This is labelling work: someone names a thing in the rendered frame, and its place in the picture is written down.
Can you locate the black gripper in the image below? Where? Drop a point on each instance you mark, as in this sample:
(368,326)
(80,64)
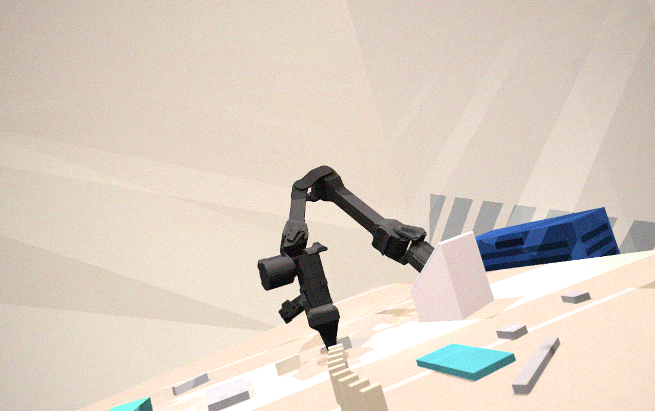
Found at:
(323,316)

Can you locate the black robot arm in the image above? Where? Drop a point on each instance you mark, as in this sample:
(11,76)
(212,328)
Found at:
(390,237)

